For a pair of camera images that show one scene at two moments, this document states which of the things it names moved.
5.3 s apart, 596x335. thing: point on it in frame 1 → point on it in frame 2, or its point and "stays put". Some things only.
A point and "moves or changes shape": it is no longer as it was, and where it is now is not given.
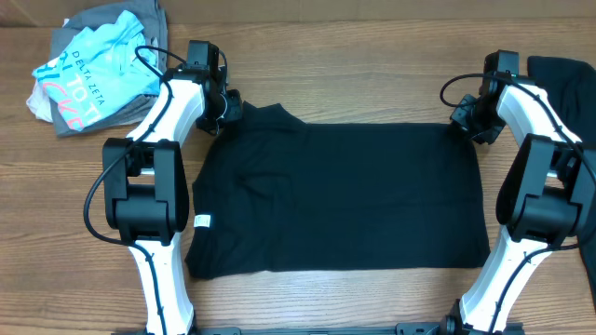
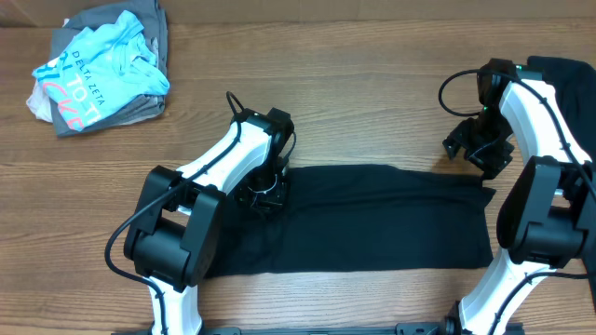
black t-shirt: x=271 y=194 moves or changes shape
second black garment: x=568 y=88 stays put
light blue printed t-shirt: x=105 y=71 stays put
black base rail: x=403 y=328 stays put
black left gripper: x=236 y=110 → x=263 y=203
